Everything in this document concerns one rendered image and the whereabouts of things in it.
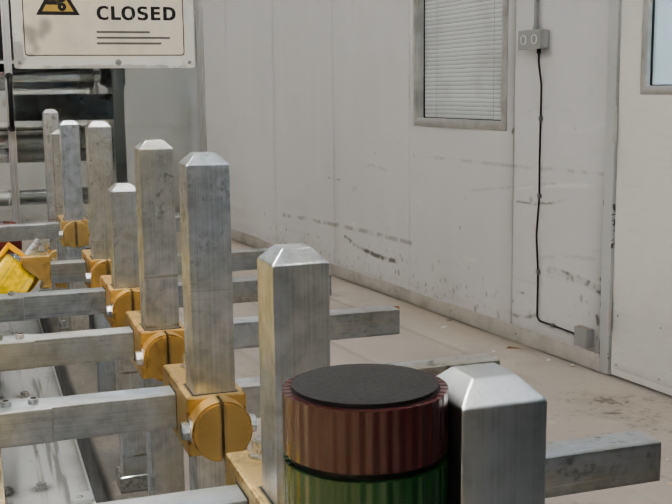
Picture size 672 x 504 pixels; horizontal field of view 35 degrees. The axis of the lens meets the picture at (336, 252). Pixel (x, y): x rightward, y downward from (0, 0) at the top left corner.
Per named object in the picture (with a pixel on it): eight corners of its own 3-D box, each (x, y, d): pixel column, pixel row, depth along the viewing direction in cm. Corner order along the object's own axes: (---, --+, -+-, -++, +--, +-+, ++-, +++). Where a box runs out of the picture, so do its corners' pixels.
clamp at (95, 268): (118, 278, 169) (116, 247, 168) (130, 293, 156) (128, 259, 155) (78, 280, 167) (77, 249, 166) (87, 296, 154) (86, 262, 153)
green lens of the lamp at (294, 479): (409, 472, 42) (409, 419, 42) (476, 530, 37) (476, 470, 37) (265, 492, 41) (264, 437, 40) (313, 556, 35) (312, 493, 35)
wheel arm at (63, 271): (277, 265, 173) (276, 247, 173) (282, 267, 171) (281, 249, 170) (48, 280, 162) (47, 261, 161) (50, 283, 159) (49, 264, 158)
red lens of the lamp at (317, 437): (409, 412, 42) (409, 359, 42) (476, 461, 36) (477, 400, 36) (264, 429, 40) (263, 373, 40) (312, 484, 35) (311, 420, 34)
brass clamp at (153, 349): (175, 349, 122) (173, 307, 121) (198, 379, 109) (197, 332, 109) (121, 354, 120) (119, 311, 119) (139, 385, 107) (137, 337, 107)
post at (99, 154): (122, 428, 165) (108, 120, 158) (125, 435, 162) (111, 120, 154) (99, 430, 164) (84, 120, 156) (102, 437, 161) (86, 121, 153)
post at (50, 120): (67, 305, 258) (56, 108, 251) (68, 308, 255) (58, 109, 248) (52, 306, 257) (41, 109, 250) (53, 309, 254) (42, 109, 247)
